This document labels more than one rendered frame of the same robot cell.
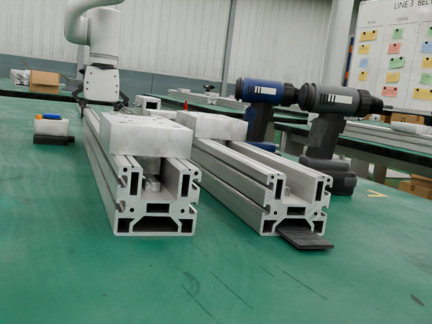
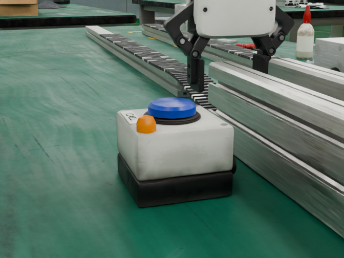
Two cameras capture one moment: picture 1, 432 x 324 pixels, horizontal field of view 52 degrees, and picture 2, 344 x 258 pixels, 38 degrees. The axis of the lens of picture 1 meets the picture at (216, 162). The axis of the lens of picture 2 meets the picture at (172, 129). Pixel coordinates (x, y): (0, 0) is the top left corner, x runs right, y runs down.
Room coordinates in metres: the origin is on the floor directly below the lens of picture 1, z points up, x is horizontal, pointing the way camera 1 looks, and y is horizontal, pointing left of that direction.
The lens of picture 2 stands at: (0.71, 0.40, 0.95)
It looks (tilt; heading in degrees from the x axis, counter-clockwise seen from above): 16 degrees down; 3
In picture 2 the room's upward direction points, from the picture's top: straight up
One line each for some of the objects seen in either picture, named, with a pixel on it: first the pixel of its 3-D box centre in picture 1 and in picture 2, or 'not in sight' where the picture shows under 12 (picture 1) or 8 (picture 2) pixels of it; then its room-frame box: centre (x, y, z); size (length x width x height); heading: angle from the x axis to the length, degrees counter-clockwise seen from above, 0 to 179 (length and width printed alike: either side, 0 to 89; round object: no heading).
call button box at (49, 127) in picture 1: (54, 130); (181, 148); (1.11, 0.41, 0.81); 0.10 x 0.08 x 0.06; 110
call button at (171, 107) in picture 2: (52, 117); (171, 112); (1.11, 0.42, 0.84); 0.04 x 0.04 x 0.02
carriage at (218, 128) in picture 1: (208, 131); not in sight; (0.96, 0.02, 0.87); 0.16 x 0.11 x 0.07; 20
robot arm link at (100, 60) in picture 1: (104, 60); not in sight; (1.32, 0.36, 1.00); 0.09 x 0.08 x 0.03; 110
